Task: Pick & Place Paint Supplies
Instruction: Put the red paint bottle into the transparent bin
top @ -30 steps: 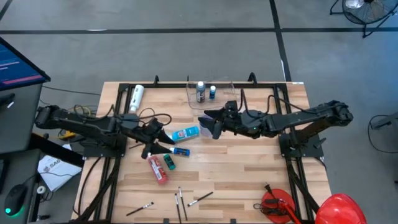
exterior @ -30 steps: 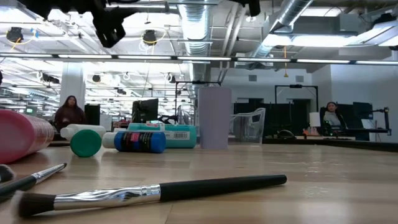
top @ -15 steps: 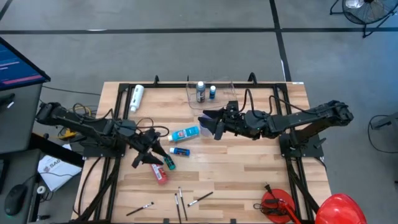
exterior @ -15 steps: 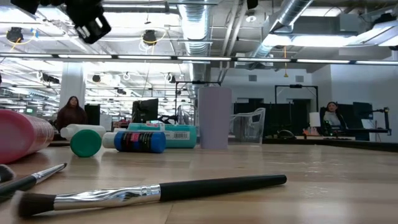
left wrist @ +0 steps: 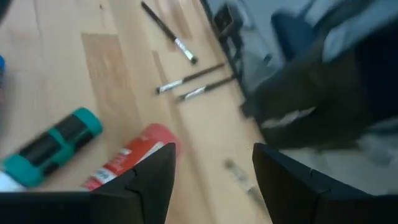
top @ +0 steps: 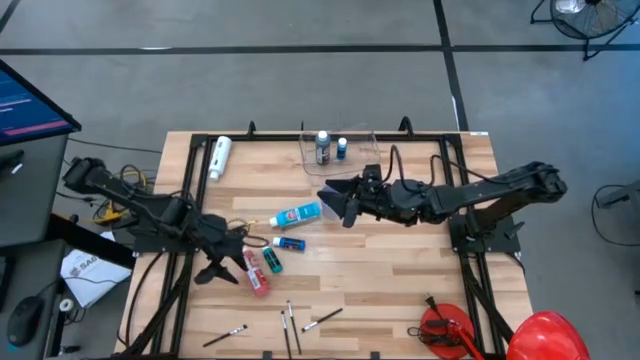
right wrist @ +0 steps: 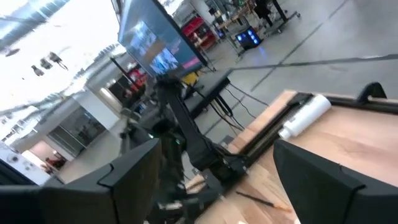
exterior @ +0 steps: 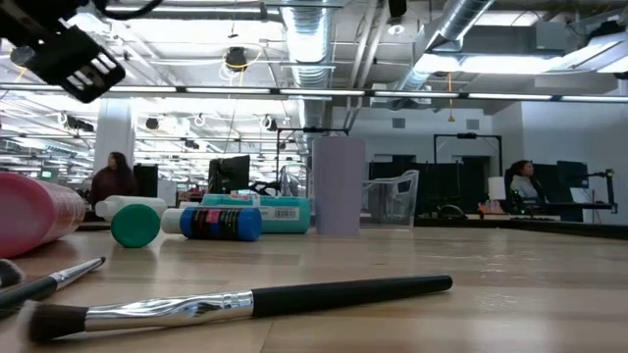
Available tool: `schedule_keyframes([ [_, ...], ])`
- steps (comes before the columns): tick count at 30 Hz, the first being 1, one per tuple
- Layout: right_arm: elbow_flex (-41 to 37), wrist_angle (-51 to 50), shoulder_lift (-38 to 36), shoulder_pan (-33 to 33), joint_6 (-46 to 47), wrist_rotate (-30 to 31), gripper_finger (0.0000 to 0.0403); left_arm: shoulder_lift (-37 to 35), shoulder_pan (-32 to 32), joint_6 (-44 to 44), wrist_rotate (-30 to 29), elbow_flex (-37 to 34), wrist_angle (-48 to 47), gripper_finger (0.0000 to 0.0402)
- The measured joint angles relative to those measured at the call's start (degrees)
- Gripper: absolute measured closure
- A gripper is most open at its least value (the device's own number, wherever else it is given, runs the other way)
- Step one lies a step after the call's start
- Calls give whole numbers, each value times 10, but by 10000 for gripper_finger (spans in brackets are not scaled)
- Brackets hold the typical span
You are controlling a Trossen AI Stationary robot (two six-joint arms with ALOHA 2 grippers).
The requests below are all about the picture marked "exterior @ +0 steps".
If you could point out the long linear ceiling light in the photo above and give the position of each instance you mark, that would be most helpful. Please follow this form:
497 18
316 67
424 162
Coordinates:
225 90

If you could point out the black desktop monitor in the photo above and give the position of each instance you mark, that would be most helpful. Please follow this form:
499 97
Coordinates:
228 174

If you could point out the large turquoise paint bottle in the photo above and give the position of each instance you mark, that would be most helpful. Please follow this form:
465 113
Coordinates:
299 223

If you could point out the large red paint bottle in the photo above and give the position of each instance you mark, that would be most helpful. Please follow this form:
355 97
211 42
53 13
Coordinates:
34 216

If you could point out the black gantry frame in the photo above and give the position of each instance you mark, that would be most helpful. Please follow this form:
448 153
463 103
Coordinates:
466 136
314 130

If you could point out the white pillar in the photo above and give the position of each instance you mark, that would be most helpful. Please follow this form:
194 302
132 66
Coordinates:
115 127

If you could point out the straight silver spiral duct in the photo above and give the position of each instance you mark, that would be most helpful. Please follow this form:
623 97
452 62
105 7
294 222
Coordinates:
306 49

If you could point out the lilac plastic cup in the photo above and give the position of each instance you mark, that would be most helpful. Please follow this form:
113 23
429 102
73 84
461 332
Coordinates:
338 186

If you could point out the slanted silver spiral duct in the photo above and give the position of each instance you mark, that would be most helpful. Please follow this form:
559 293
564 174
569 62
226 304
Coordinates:
456 24

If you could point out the black camera stand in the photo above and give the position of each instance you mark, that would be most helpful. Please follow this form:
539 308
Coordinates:
610 191

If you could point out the small green paint bottle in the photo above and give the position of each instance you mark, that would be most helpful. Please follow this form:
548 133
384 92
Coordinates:
135 225

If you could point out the black ceiling device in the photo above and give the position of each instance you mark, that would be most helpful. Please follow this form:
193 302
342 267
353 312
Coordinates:
236 58

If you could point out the clear plastic bin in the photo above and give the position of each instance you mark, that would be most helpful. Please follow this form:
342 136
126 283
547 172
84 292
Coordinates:
392 201

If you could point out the small blue paint bottle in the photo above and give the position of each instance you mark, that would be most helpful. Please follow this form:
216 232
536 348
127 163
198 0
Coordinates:
225 223

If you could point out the black cabinet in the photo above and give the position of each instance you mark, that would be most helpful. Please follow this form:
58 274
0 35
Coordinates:
147 180

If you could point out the large white paint bottle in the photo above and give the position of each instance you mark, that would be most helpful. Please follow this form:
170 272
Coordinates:
132 202

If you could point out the black workstation monitors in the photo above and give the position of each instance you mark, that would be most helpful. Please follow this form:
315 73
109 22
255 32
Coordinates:
571 176

